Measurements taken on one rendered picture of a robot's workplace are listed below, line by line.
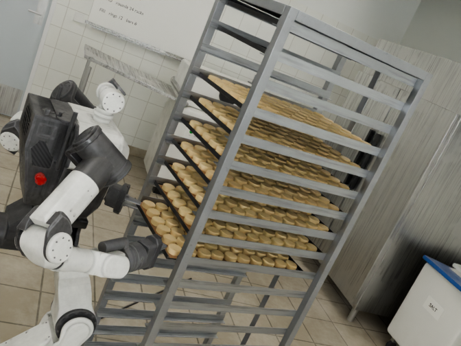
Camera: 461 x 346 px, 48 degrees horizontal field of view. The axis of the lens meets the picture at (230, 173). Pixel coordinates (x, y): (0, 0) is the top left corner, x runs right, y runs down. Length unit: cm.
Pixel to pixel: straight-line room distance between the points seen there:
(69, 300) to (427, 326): 260
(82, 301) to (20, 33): 374
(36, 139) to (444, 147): 286
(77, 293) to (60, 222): 62
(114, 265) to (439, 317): 269
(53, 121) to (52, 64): 381
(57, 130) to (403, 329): 303
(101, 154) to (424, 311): 290
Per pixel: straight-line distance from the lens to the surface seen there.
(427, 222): 399
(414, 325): 393
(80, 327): 194
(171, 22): 529
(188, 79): 193
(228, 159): 157
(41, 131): 154
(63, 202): 135
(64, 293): 189
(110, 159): 142
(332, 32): 161
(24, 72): 540
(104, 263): 147
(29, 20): 531
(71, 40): 528
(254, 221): 177
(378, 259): 394
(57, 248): 132
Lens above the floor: 174
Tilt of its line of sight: 16 degrees down
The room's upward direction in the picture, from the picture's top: 24 degrees clockwise
